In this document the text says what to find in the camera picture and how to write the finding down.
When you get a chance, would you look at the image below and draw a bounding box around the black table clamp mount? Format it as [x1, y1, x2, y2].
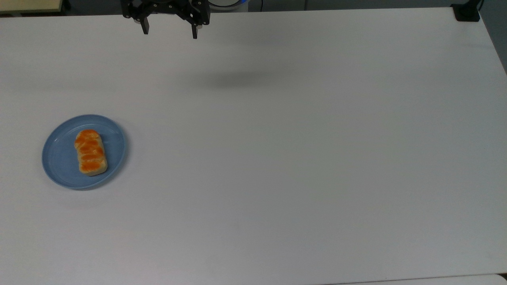
[451, 0, 483, 22]

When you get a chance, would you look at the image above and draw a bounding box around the blue round plate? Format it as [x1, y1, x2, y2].
[42, 114, 127, 190]

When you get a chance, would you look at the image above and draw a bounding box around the orange glazed bread loaf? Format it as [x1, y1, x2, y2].
[74, 129, 108, 177]

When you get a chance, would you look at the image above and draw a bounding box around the beige wooden furniture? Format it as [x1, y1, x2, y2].
[0, 0, 65, 15]

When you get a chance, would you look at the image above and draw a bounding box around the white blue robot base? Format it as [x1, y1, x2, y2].
[208, 0, 250, 9]

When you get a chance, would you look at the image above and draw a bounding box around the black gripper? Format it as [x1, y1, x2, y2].
[121, 0, 211, 40]

